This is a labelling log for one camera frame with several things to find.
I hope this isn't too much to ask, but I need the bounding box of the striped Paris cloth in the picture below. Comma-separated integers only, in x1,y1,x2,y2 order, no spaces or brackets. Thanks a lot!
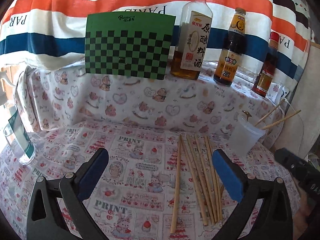
1,0,311,90

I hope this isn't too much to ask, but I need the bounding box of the dark soy sauce bottle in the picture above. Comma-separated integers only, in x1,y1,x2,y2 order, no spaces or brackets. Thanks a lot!
214,8,246,86

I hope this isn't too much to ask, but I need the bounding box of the green checkered box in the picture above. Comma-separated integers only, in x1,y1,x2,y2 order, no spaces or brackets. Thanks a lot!
85,11,175,80

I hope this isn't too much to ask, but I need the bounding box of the round beige board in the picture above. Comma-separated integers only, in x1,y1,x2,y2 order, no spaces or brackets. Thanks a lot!
271,42,319,158

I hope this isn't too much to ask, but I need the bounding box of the clear spray bottle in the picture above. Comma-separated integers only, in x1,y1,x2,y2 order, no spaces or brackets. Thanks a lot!
3,102,36,165

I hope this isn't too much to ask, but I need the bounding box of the clear cooking wine bottle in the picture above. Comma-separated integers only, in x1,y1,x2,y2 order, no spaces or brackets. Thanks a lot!
170,0,213,80

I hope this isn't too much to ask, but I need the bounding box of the bear pattern cloth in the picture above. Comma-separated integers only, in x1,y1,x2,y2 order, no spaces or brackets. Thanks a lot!
14,65,284,148

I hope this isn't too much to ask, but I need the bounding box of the translucent plastic cup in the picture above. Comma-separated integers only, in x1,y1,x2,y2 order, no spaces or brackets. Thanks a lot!
227,114,266,157

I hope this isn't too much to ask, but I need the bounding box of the red cap sauce bottle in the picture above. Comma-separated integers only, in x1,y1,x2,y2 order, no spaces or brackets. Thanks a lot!
252,31,279,98

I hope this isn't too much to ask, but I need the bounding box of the white charging cable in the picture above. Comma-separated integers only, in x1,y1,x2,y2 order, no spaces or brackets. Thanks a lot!
283,97,306,156

